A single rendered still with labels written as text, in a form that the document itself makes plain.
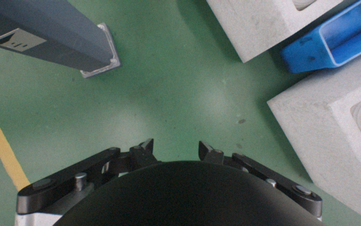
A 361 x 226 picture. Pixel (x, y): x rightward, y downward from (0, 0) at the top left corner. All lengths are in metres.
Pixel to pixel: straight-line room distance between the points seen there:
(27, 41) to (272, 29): 0.48
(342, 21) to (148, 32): 0.63
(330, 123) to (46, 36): 0.61
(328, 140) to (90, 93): 0.73
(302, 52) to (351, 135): 0.23
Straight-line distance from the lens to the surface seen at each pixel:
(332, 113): 0.39
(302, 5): 0.39
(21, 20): 0.34
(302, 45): 0.49
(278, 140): 0.57
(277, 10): 0.34
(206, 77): 0.43
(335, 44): 0.67
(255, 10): 0.37
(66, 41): 0.38
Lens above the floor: 0.42
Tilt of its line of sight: 82 degrees down
